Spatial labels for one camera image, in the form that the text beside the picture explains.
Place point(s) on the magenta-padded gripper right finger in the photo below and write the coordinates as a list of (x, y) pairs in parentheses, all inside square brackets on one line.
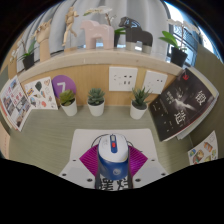
[(138, 163)]

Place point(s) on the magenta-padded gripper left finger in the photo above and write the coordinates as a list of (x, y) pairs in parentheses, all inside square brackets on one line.
[(88, 163)]

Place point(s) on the blue and white computer mouse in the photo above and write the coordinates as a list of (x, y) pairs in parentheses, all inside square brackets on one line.
[(112, 168)]

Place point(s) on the white mouse pad with drawing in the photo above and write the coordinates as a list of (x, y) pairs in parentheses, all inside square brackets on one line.
[(83, 140)]

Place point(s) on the small succulent in white pot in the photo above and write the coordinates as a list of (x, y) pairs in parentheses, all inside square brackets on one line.
[(96, 108), (70, 108), (137, 111)]

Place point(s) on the food sticker sheet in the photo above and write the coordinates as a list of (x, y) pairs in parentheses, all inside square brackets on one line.
[(204, 151)]

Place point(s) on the black cover book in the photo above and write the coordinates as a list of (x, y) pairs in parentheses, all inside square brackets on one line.
[(180, 106)]

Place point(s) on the white card with stickers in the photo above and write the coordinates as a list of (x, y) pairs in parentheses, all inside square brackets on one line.
[(41, 95)]

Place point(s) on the round purple sticker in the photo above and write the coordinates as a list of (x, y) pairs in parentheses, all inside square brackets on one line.
[(60, 85)]

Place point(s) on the light wooden desk ledge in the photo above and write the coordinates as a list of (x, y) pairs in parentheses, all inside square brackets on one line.
[(93, 75)]

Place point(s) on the magazine with photo cover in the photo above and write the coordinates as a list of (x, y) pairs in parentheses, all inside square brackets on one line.
[(15, 103)]

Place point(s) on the white orchid in black pot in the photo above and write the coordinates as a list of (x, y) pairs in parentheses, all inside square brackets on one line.
[(100, 10), (178, 57), (28, 62)]

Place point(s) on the wooden hand model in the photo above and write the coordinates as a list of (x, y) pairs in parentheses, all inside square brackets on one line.
[(44, 46)]

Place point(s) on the dark grey horse figurine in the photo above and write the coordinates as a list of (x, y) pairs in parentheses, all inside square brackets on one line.
[(140, 36)]

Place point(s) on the pink horse figurine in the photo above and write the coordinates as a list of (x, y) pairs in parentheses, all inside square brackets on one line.
[(98, 31)]

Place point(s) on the wooden artist mannequin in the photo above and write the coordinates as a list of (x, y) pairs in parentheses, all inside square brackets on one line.
[(70, 23)]

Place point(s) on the grey curtain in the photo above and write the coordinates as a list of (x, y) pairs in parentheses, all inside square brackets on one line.
[(150, 13)]

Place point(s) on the white wall socket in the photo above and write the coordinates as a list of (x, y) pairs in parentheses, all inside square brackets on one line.
[(123, 79), (154, 82)]

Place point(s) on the window with dark frame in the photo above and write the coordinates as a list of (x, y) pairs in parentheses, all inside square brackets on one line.
[(180, 15)]

